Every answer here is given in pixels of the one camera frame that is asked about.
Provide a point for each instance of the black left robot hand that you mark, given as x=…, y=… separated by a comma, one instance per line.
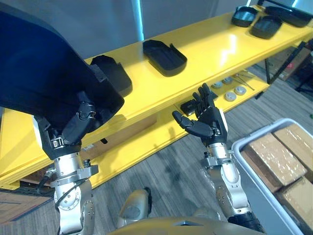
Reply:
x=73, y=127

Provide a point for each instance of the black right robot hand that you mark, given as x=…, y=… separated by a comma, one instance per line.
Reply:
x=207, y=120

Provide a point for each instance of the large black plastic housing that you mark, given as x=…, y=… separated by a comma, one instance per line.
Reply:
x=41, y=68

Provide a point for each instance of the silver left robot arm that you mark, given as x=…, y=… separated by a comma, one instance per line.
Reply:
x=71, y=195

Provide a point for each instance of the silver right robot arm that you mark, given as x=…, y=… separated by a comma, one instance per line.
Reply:
x=230, y=186

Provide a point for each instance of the yellow metal shelf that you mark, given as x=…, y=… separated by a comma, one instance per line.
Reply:
x=220, y=51

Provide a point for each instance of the small black square part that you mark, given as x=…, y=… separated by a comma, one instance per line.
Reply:
x=187, y=108

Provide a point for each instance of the grey round disc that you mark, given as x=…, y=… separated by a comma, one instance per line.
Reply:
x=230, y=96
x=227, y=80
x=216, y=85
x=239, y=90

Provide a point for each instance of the thin metal rods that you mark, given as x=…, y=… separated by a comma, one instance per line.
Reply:
x=243, y=79

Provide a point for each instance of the taped cardboard package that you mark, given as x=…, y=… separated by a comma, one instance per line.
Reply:
x=297, y=142
x=298, y=198
x=274, y=159

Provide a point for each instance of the grey plastic bin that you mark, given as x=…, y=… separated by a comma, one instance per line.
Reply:
x=254, y=186

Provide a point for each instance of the silver robot leg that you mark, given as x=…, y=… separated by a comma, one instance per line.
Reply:
x=134, y=205

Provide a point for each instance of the printed cardboard box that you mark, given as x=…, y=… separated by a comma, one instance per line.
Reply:
x=291, y=63

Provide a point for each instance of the gold robot torso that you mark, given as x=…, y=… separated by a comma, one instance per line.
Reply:
x=185, y=226

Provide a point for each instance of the blue light strip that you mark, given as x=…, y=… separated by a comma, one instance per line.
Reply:
x=139, y=19

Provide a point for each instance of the long black plastic housing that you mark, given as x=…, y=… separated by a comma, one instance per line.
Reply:
x=291, y=16

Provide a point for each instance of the black metal frame stand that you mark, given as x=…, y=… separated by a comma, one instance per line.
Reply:
x=276, y=68

